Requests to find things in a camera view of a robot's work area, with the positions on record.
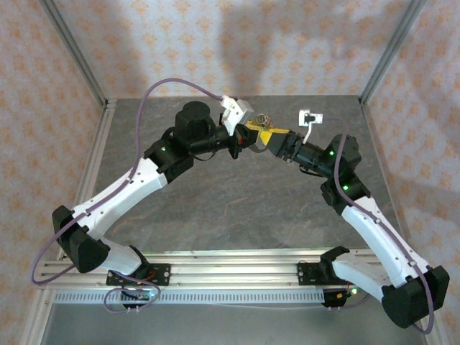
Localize white slotted cable duct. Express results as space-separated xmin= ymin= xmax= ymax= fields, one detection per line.
xmin=53 ymin=290 xmax=326 ymax=305

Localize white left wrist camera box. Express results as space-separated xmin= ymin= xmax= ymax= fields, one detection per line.
xmin=219 ymin=94 xmax=255 ymax=137

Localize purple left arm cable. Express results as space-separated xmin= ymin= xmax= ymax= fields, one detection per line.
xmin=30 ymin=78 xmax=224 ymax=314

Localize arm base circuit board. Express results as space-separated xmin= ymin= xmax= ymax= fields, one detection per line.
xmin=120 ymin=283 xmax=160 ymax=303
xmin=321 ymin=285 xmax=371 ymax=310

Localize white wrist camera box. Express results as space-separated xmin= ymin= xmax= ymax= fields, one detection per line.
xmin=298 ymin=109 xmax=324 ymax=144
xmin=219 ymin=94 xmax=255 ymax=137

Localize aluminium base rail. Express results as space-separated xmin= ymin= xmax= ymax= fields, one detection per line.
xmin=37 ymin=247 xmax=432 ymax=290

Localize grey metal shelf panel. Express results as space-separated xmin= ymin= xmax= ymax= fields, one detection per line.
xmin=41 ymin=301 xmax=428 ymax=345

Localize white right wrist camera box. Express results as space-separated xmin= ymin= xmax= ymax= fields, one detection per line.
xmin=298 ymin=109 xmax=324 ymax=144

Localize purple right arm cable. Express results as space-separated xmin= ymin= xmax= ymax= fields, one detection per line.
xmin=322 ymin=116 xmax=434 ymax=335

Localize aluminium frame post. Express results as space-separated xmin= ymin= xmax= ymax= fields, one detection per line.
xmin=37 ymin=0 xmax=109 ymax=107
xmin=359 ymin=0 xmax=427 ymax=105

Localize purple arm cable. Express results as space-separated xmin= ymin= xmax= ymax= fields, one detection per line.
xmin=30 ymin=78 xmax=224 ymax=314
xmin=322 ymin=116 xmax=434 ymax=335

